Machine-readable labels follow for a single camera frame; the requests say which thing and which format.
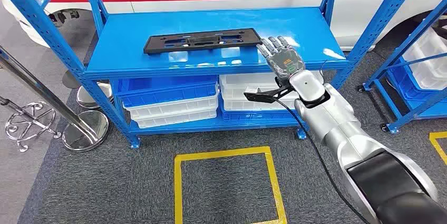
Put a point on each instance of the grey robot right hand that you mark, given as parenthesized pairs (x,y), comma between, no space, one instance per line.
(284,63)

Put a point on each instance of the black plastic plate holder part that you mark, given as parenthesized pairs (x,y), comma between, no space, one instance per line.
(157,46)

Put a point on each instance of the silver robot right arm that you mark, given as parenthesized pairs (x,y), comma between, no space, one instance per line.
(349,135)

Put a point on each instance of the blue steel shelf rack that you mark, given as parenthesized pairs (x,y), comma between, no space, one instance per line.
(297,27)

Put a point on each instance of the blue wheeled shelf rack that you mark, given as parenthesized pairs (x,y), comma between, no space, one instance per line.
(405,46)

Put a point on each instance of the white plastic tray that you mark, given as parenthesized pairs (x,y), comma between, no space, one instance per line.
(429,61)
(244,79)
(237,93)
(237,105)
(174,119)
(174,109)

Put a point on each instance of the yellow floor tape square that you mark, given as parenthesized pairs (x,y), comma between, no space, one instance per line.
(440,135)

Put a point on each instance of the stanchion with dark base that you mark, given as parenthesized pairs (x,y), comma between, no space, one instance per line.
(71,81)

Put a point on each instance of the chrome stool with black seat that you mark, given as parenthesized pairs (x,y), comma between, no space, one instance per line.
(12,103)

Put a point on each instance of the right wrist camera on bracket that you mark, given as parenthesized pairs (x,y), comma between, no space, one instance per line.
(260,96)

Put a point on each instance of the chrome stanchion post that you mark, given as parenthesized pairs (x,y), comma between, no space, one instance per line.
(85,135)
(92,98)

